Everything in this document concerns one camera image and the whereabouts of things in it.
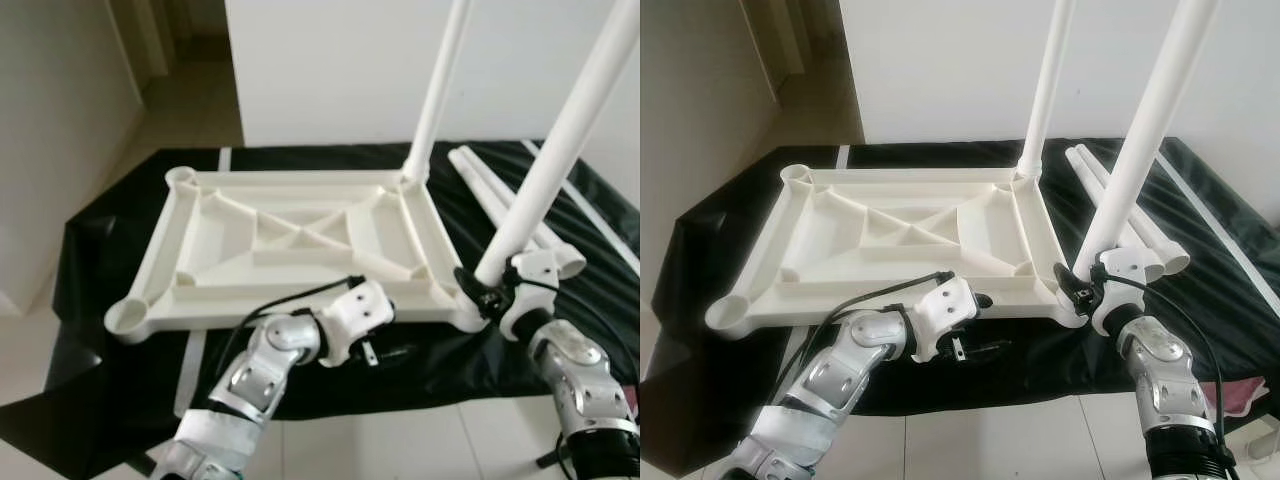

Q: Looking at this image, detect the black table cloth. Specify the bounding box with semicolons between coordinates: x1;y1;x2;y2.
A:
640;138;1280;476
0;140;641;480

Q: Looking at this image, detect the white plastic children table top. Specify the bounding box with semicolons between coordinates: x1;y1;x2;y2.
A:
105;165;491;346
705;163;1091;341

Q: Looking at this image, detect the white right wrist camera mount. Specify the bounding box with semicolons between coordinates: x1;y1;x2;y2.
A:
1090;248;1151;336
500;252;561;341

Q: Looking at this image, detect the white round stand base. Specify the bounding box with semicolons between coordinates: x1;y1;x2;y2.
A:
1232;425;1280;480

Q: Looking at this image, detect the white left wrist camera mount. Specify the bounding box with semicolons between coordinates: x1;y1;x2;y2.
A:
320;280;396;366
910;278;981;361

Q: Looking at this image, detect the beige door frame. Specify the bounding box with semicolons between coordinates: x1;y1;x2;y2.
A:
740;0;811;86
105;0;176;91

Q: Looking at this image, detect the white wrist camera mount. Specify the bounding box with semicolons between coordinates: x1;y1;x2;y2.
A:
1090;248;1151;336
500;252;561;341
320;280;396;366
910;278;981;361

